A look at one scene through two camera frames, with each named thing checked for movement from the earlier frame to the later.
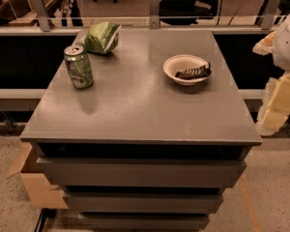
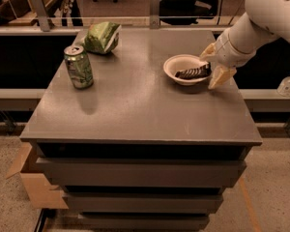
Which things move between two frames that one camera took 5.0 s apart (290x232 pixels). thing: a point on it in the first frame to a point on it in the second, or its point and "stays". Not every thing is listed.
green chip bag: x=101 y=37 stays
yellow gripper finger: x=280 y=101 to x=221 y=74
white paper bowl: x=182 y=62 stays
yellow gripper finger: x=265 y=46 to x=210 y=52
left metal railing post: x=40 y=9 stays
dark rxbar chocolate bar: x=194 y=72 stays
